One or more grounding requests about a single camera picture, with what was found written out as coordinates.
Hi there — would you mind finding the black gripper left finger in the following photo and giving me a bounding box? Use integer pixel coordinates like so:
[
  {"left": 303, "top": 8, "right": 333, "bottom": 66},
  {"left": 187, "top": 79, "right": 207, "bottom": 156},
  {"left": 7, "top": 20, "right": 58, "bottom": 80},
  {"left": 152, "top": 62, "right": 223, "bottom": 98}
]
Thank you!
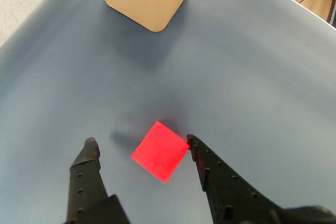
[{"left": 64, "top": 137, "right": 131, "bottom": 224}]

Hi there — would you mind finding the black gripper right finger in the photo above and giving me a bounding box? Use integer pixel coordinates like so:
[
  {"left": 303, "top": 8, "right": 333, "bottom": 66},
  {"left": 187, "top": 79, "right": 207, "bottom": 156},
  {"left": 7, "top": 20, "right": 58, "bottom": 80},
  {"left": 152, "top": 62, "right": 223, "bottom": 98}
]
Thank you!
[{"left": 186, "top": 134, "right": 289, "bottom": 224}]

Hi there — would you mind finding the red cube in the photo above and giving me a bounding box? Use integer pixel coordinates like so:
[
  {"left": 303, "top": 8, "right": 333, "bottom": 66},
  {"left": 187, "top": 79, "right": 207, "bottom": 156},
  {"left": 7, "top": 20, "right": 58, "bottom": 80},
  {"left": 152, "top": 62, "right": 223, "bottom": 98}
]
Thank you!
[{"left": 130, "top": 120, "right": 190, "bottom": 184}]

